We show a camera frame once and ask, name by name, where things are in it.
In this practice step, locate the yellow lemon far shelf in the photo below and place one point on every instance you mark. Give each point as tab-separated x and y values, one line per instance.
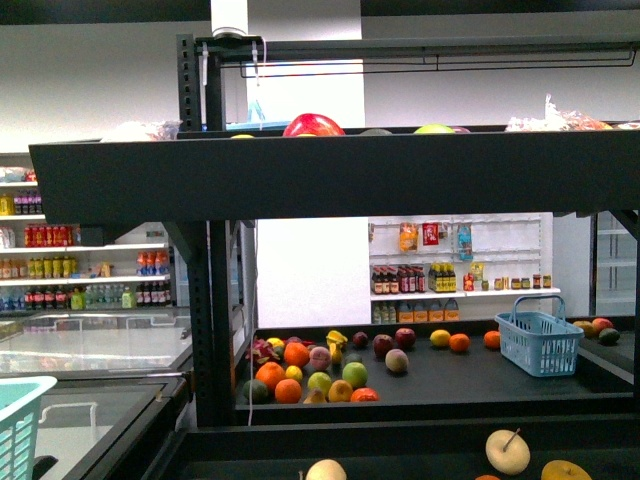
440	338

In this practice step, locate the orange beside far lemon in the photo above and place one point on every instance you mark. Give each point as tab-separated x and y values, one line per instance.
459	343

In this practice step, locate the green apple shelf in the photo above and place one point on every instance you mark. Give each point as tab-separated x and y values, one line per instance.
434	128
356	374

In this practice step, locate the white pear front left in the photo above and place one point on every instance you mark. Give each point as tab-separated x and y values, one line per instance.
326	469

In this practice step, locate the pink dragon fruit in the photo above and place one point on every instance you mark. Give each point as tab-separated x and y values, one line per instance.
261	352

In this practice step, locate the dark red apple far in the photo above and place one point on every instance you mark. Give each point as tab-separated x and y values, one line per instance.
405	338

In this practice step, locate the pink peach far shelf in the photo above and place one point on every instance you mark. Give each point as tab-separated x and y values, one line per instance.
396	361

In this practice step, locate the green apple top shelf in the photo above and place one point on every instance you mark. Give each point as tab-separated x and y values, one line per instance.
434	128

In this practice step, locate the light blue plastic basket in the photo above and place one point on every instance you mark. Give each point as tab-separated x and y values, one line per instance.
541	344

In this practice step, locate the white pear with stem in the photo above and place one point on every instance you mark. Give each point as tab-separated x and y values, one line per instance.
507	452

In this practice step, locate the white store shelf with bottles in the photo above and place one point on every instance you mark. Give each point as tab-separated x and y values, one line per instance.
458	267

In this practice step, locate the green apple far shelf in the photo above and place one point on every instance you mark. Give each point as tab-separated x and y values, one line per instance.
356	374

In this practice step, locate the teal plastic basket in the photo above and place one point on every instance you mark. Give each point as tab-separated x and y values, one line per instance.
20	415

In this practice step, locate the golden yellow pear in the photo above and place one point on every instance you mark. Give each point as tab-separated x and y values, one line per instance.
563	470

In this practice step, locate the large red apple top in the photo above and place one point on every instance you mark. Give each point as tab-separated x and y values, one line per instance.
312	124

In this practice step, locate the glass top freezer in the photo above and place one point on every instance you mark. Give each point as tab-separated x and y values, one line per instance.
123	386

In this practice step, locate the orange beside blue basket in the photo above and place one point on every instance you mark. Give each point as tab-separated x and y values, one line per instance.
492	340

